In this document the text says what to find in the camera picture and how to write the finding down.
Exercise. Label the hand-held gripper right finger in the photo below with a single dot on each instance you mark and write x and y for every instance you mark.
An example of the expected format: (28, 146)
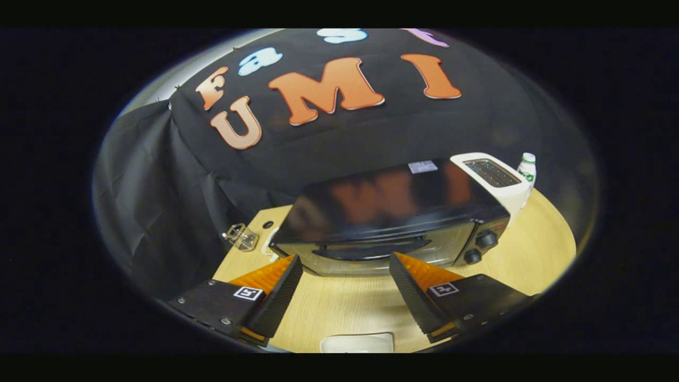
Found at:
(414, 300)

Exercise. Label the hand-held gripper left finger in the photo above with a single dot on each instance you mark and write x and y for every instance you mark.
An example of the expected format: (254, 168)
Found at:
(278, 302)

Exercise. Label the black toaster oven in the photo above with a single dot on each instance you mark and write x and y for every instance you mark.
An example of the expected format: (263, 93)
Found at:
(392, 207)

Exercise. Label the white slot toaster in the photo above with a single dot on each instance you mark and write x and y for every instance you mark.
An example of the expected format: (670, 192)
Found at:
(504, 193)

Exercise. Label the small white dish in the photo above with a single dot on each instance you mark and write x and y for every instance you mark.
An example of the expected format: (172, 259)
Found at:
(269, 246)

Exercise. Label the white plate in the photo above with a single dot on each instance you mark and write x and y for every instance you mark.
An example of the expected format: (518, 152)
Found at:
(358, 344)

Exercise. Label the white bottle green label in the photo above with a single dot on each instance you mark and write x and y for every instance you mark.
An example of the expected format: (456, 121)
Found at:
(527, 170)

